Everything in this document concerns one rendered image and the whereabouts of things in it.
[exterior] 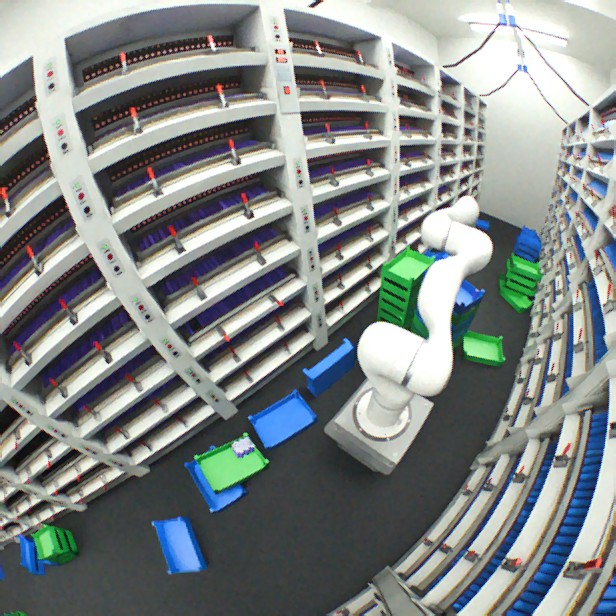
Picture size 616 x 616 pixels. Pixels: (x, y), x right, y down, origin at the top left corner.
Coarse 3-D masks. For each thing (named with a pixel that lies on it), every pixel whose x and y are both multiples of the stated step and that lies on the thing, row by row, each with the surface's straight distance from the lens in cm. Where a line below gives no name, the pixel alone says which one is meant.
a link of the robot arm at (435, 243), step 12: (456, 204) 82; (468, 204) 82; (432, 216) 75; (444, 216) 76; (456, 216) 79; (468, 216) 81; (432, 228) 72; (444, 228) 72; (432, 240) 73; (444, 240) 72
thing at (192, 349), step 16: (288, 272) 116; (240, 288) 111; (288, 288) 110; (304, 288) 114; (256, 304) 106; (272, 304) 105; (240, 320) 102; (256, 320) 106; (192, 352) 101; (208, 352) 103
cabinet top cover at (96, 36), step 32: (192, 0) 96; (224, 0) 100; (256, 0) 105; (64, 32) 93; (96, 32) 94; (128, 32) 101; (160, 32) 107; (320, 32) 140; (352, 32) 143; (32, 64) 97; (0, 96) 105
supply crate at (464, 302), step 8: (424, 272) 135; (464, 280) 143; (464, 288) 145; (472, 288) 141; (464, 296) 139; (472, 296) 142; (480, 296) 136; (456, 304) 125; (464, 304) 122; (472, 304) 132; (456, 312) 127; (464, 312) 129
